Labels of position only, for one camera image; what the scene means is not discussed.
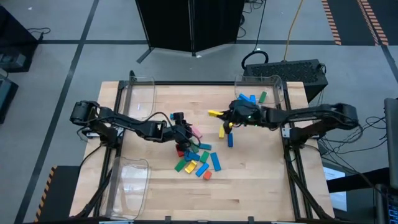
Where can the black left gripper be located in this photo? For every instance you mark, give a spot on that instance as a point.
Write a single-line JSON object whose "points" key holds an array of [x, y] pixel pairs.
{"points": [[180, 132]]}

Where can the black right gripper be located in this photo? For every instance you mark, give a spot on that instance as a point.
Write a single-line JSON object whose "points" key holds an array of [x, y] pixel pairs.
{"points": [[244, 112]]}

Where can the green rectangular block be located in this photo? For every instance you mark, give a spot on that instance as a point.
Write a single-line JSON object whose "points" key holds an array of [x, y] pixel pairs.
{"points": [[195, 148], [263, 97], [204, 157]]}

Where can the yellow rectangular block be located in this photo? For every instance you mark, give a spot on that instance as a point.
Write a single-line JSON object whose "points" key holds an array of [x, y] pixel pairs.
{"points": [[214, 113], [221, 132]]}

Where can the pink rectangular block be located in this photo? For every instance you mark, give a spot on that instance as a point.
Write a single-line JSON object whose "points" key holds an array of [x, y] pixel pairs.
{"points": [[197, 132]]}

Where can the blue rectangular block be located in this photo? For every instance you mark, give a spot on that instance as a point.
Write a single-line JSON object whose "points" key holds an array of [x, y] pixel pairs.
{"points": [[230, 140], [194, 156], [202, 170], [206, 146], [245, 97], [253, 99], [215, 161]]}

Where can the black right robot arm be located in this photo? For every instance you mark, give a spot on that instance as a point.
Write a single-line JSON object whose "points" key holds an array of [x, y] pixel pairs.
{"points": [[311, 115]]}

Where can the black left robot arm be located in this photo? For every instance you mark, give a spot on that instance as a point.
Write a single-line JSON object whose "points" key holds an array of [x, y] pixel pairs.
{"points": [[130, 123]]}

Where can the red rectangular block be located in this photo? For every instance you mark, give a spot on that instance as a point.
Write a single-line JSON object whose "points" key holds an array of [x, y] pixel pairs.
{"points": [[180, 154]]}

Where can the blue arch block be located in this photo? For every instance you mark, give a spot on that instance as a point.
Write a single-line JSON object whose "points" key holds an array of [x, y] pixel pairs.
{"points": [[186, 156]]}

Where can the green ramp block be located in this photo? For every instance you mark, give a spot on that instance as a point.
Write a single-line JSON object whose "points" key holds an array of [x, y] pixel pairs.
{"points": [[180, 165]]}

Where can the wide yellow block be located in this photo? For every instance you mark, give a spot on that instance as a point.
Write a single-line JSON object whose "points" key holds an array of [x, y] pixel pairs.
{"points": [[190, 167]]}

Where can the orange wedge block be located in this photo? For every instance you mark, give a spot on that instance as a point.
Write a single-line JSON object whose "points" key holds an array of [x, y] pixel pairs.
{"points": [[207, 175]]}

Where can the clear plastic bin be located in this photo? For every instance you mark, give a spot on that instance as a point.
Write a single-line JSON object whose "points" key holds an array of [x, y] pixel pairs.
{"points": [[140, 96], [273, 84], [127, 186]]}

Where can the black perforated computer case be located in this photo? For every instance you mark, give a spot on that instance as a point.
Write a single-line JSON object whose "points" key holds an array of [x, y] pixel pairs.
{"points": [[289, 71]]}

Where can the black hazard-striped floor mat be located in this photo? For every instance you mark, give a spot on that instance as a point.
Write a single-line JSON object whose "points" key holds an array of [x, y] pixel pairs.
{"points": [[62, 193]]}

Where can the white paper sheet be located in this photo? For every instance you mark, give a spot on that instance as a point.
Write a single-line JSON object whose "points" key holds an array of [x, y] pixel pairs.
{"points": [[339, 199]]}

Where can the black mat with orange stripes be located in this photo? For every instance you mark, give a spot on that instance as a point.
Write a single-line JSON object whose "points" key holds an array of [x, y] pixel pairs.
{"points": [[348, 18]]}

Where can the grey monitor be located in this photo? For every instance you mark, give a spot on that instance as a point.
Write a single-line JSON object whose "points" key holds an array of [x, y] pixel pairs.
{"points": [[392, 140]]}

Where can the dark laptop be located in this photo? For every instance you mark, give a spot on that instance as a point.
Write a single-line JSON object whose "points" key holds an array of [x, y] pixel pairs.
{"points": [[390, 208]]}

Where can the grey equipment case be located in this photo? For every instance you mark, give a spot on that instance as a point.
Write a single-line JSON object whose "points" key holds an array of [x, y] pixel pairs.
{"points": [[6, 96]]}

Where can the black cabinet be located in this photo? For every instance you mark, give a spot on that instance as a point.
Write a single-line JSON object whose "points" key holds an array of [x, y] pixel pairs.
{"points": [[15, 37]]}

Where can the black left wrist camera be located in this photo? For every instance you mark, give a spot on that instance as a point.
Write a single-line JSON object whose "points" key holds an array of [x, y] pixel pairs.
{"points": [[178, 117]]}

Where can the black table frame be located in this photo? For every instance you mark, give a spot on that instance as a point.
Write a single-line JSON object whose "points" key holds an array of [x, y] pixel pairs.
{"points": [[202, 83]]}

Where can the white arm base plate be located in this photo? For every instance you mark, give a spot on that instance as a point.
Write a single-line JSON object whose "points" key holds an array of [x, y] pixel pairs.
{"points": [[93, 134], [285, 133]]}

